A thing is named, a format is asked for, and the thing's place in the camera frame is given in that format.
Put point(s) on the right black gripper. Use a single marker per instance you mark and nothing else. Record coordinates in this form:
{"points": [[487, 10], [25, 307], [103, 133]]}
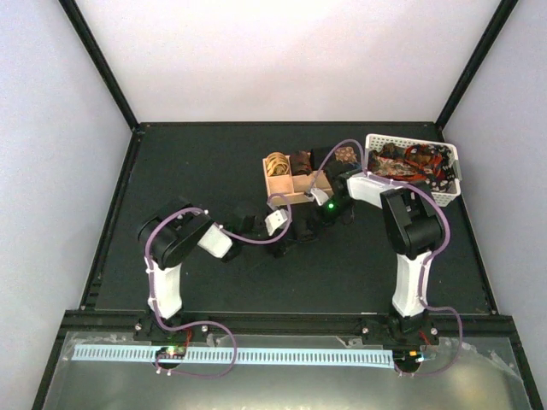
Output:
{"points": [[323, 220]]}

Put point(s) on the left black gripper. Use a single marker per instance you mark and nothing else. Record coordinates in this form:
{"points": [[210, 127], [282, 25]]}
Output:
{"points": [[282, 249]]}

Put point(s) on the long black tie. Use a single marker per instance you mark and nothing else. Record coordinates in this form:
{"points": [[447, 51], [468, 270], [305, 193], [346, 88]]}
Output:
{"points": [[305, 229]]}

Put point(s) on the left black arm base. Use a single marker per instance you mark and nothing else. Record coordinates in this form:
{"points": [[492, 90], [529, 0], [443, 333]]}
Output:
{"points": [[147, 329]]}

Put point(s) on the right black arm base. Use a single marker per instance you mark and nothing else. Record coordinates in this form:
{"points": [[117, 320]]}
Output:
{"points": [[392, 330]]}

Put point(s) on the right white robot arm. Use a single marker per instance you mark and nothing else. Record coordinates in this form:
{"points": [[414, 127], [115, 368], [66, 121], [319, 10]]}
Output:
{"points": [[415, 225]]}

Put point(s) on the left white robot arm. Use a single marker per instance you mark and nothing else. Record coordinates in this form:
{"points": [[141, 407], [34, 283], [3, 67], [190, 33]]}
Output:
{"points": [[170, 235]]}

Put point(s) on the pile of patterned ties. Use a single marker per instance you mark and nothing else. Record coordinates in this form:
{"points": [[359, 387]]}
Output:
{"points": [[425, 162]]}

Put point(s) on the black rolled tie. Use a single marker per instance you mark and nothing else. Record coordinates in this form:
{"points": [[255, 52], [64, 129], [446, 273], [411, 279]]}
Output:
{"points": [[318, 155]]}

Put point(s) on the wooden compartment tray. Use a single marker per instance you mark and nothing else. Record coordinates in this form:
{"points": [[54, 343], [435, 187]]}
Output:
{"points": [[293, 187]]}

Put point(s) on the brown patterned rolled tie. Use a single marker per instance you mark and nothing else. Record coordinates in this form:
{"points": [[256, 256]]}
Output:
{"points": [[345, 154]]}

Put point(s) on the dark red rolled tie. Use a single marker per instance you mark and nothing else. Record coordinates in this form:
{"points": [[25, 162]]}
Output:
{"points": [[300, 163]]}

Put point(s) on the yellow rolled tie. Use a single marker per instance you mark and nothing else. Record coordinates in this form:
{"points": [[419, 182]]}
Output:
{"points": [[277, 164]]}

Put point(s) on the white plastic basket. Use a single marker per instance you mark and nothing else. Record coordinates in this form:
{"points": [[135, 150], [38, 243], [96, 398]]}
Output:
{"points": [[376, 142]]}

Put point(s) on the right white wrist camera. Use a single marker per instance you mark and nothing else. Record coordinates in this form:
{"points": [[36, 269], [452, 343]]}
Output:
{"points": [[319, 196]]}

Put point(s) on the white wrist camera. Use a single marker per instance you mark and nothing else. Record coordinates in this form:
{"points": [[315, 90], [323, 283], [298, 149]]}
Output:
{"points": [[276, 220], [319, 196]]}

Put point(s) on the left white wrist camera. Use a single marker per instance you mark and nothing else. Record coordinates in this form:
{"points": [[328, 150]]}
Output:
{"points": [[276, 220]]}

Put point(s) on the light blue slotted cable duct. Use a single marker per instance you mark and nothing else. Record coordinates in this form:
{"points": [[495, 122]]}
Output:
{"points": [[236, 356]]}

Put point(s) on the black frame post right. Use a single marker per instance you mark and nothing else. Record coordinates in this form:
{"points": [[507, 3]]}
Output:
{"points": [[489, 36]]}

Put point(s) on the black frame post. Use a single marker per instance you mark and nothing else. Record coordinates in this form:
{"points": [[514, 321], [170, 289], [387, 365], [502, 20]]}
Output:
{"points": [[86, 37], [489, 36]]}

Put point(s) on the black frame post left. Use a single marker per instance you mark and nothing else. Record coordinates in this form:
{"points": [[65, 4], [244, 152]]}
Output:
{"points": [[86, 37]]}

